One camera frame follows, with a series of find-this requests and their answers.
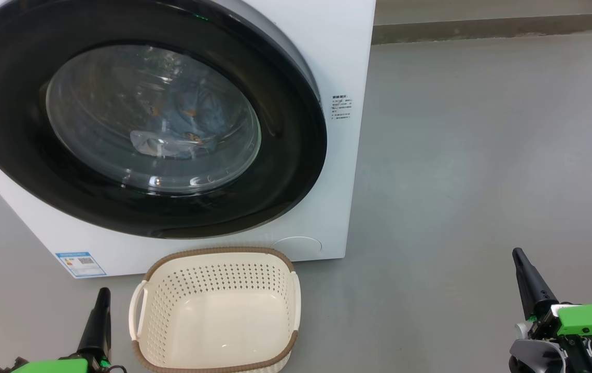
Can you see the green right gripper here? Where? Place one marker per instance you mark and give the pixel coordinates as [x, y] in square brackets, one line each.
[591, 321]

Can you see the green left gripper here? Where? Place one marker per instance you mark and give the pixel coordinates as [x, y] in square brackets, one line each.
[52, 367]

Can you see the blue and cream bear garment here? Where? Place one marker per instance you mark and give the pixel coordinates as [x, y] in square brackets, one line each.
[192, 109]

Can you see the round glass washing machine door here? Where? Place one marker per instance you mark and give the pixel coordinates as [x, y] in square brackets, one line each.
[285, 155]

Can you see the cream perforated laundry basket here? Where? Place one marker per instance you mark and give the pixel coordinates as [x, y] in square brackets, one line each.
[223, 321]

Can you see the white front-load washing machine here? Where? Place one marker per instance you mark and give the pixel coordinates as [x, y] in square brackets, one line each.
[342, 62]

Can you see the blue energy label sticker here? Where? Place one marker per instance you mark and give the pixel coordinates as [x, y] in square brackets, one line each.
[81, 264]

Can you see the round filter cover flap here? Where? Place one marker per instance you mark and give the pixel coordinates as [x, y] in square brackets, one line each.
[296, 245]

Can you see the printed text notice label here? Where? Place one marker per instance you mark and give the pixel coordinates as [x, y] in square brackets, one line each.
[341, 107]

